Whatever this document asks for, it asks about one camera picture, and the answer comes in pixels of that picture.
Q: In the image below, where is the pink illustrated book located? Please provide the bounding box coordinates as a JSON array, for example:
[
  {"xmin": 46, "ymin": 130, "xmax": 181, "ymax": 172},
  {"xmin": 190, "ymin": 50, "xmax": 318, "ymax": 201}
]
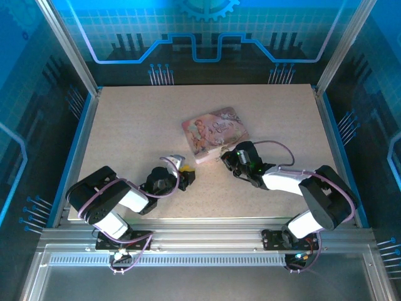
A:
[{"xmin": 181, "ymin": 106, "xmax": 251, "ymax": 166}]

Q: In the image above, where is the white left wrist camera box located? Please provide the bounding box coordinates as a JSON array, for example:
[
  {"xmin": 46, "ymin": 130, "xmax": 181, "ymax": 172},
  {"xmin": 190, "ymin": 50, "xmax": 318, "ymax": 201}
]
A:
[{"xmin": 160, "ymin": 154, "xmax": 186, "ymax": 172}]

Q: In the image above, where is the aluminium front frame rail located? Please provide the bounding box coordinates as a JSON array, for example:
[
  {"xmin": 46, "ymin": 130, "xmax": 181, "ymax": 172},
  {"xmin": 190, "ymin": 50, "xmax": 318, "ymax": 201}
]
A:
[{"xmin": 37, "ymin": 218, "xmax": 382, "ymax": 255}]

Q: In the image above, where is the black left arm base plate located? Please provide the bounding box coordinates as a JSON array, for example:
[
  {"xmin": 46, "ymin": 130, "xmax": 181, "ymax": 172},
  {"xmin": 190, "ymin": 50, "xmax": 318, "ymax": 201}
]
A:
[{"xmin": 95, "ymin": 230, "xmax": 153, "ymax": 251}]

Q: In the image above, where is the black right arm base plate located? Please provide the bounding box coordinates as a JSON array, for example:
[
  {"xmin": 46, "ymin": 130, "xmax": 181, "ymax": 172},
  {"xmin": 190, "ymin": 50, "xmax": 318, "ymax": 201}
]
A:
[{"xmin": 262, "ymin": 229, "xmax": 319, "ymax": 251}]

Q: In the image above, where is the aluminium left side rail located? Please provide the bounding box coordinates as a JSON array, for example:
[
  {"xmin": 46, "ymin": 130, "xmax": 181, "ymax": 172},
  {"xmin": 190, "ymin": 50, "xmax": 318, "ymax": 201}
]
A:
[{"xmin": 51, "ymin": 87, "xmax": 103, "ymax": 228}]

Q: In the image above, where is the aluminium right side rail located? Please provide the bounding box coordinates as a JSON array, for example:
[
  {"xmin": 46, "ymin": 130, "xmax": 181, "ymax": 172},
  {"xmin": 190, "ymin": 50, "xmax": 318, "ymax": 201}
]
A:
[{"xmin": 311, "ymin": 85, "xmax": 361, "ymax": 226}]

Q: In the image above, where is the slotted grey cable duct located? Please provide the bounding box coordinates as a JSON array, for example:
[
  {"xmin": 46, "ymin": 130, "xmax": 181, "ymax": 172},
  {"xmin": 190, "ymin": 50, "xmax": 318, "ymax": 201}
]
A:
[{"xmin": 48, "ymin": 254, "xmax": 291, "ymax": 268}]

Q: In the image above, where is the grey metal base plate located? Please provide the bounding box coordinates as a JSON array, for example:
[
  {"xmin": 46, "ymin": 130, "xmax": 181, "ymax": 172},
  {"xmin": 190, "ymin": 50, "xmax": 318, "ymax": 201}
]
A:
[{"xmin": 37, "ymin": 266, "xmax": 377, "ymax": 301}]

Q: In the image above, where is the aluminium right corner post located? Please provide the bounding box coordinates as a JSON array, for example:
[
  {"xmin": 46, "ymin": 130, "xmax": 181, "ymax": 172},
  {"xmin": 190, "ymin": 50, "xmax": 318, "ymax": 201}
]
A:
[{"xmin": 315, "ymin": 0, "xmax": 378, "ymax": 92}]

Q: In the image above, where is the aluminium corner post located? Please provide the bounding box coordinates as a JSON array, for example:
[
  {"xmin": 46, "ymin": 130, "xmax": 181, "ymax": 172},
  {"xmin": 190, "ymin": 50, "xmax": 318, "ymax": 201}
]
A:
[
  {"xmin": 34, "ymin": 0, "xmax": 102, "ymax": 97},
  {"xmin": 315, "ymin": 0, "xmax": 378, "ymax": 92}
]

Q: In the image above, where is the aluminium left corner post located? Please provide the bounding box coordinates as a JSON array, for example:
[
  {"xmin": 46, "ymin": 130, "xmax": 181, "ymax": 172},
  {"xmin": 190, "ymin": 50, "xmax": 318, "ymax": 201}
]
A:
[{"xmin": 34, "ymin": 0, "xmax": 102, "ymax": 97}]

